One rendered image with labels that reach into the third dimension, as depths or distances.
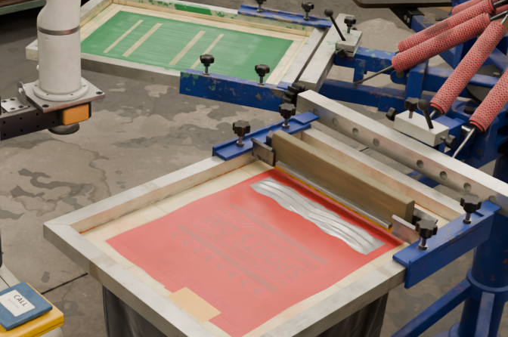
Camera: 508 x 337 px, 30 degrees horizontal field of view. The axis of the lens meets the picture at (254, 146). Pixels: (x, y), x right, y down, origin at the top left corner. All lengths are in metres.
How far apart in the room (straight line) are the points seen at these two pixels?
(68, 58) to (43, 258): 1.58
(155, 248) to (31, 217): 1.91
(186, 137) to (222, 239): 2.44
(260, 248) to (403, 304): 1.57
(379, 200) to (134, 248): 0.54
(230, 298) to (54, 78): 0.67
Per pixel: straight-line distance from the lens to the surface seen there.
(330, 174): 2.17
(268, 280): 1.93
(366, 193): 2.11
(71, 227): 2.03
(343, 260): 2.02
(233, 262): 1.98
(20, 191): 4.05
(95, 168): 4.20
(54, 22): 2.14
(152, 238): 2.04
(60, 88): 2.20
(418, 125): 2.34
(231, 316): 1.83
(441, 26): 2.82
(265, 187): 2.23
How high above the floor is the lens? 2.10
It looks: 28 degrees down
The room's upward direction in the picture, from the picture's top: 5 degrees clockwise
